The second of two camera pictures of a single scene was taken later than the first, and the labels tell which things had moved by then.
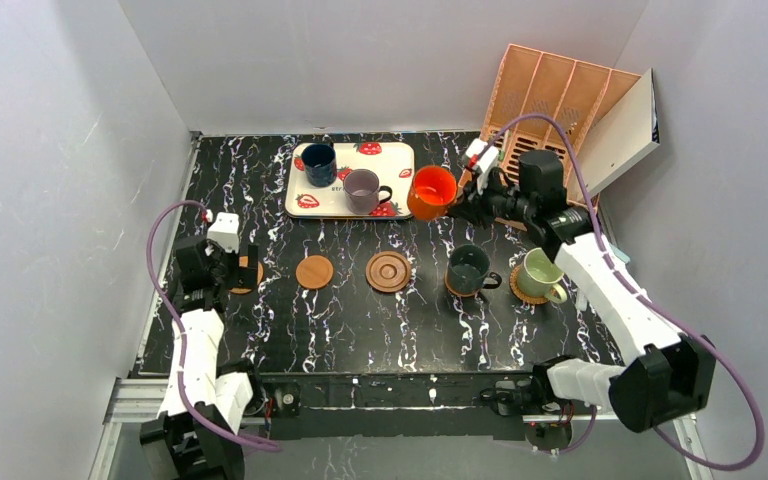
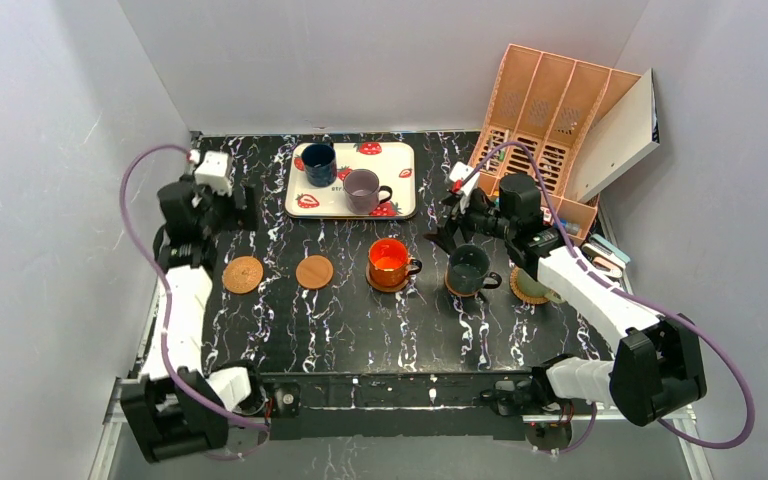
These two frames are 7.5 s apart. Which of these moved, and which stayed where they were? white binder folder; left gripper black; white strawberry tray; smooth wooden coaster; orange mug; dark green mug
Moved: left gripper black; orange mug
Stayed: smooth wooden coaster; dark green mug; white binder folder; white strawberry tray
